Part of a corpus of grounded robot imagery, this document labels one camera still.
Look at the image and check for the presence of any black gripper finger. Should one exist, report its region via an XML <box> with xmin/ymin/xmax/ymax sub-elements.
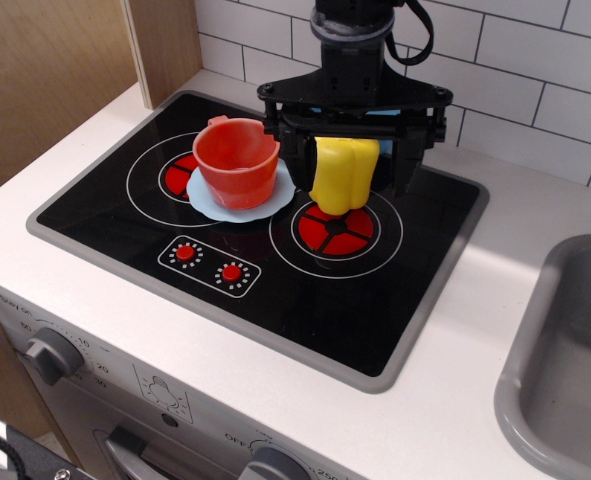
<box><xmin>280</xmin><ymin>136</ymin><xmax>317</xmax><ymax>191</ymax></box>
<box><xmin>374</xmin><ymin>141</ymin><xmax>424</xmax><ymax>197</ymax></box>

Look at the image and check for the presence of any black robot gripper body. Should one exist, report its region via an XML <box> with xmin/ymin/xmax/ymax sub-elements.
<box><xmin>257</xmin><ymin>36</ymin><xmax>453</xmax><ymax>149</ymax></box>

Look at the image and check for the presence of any red plastic cup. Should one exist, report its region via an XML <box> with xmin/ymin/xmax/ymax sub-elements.
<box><xmin>193</xmin><ymin>115</ymin><xmax>279</xmax><ymax>196</ymax></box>

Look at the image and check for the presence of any light blue scalloped plate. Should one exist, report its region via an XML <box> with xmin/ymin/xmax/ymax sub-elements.
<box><xmin>186</xmin><ymin>160</ymin><xmax>296</xmax><ymax>224</ymax></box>

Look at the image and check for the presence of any blue plastic bowl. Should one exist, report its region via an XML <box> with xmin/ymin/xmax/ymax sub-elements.
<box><xmin>310</xmin><ymin>108</ymin><xmax>401</xmax><ymax>156</ymax></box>

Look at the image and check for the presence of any yellow toy bell pepper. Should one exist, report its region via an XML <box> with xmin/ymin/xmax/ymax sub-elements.
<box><xmin>309</xmin><ymin>137</ymin><xmax>380</xmax><ymax>216</ymax></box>

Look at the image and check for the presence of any black toy stovetop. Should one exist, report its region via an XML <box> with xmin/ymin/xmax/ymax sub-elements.
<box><xmin>27</xmin><ymin>92</ymin><xmax>489</xmax><ymax>393</ymax></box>

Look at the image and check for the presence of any right red stove knob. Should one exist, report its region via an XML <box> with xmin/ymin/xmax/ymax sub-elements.
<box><xmin>221</xmin><ymin>264</ymin><xmax>243</xmax><ymax>283</ymax></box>

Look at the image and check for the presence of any red stove knob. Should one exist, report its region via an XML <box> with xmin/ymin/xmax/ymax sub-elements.
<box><xmin>221</xmin><ymin>264</ymin><xmax>243</xmax><ymax>283</ymax></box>
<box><xmin>175</xmin><ymin>244</ymin><xmax>196</xmax><ymax>262</ymax></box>

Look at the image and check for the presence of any left red stove knob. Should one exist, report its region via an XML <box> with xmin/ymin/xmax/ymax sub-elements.
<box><xmin>175</xmin><ymin>244</ymin><xmax>196</xmax><ymax>262</ymax></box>

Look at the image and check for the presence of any wooden side panel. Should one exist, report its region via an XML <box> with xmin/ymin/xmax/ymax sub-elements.
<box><xmin>0</xmin><ymin>1</ymin><xmax>202</xmax><ymax>186</ymax></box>

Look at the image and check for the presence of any grey toy sink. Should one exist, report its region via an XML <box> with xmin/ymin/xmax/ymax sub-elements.
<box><xmin>494</xmin><ymin>235</ymin><xmax>591</xmax><ymax>479</ymax></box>

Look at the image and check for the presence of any grey oven temperature knob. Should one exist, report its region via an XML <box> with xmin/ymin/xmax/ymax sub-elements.
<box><xmin>238</xmin><ymin>447</ymin><xmax>310</xmax><ymax>480</ymax></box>

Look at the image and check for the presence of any grey timer dial knob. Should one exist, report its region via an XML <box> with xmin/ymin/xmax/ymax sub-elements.
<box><xmin>25</xmin><ymin>328</ymin><xmax>84</xmax><ymax>386</ymax></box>

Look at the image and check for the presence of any black equipment bottom left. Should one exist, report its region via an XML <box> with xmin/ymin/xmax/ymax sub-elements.
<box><xmin>0</xmin><ymin>428</ymin><xmax>93</xmax><ymax>479</ymax></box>

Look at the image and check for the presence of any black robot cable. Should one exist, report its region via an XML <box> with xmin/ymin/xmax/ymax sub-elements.
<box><xmin>385</xmin><ymin>0</ymin><xmax>435</xmax><ymax>67</ymax></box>

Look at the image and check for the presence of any grey oven door handle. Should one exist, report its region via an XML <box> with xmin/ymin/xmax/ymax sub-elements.
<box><xmin>104</xmin><ymin>427</ymin><xmax>168</xmax><ymax>480</ymax></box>

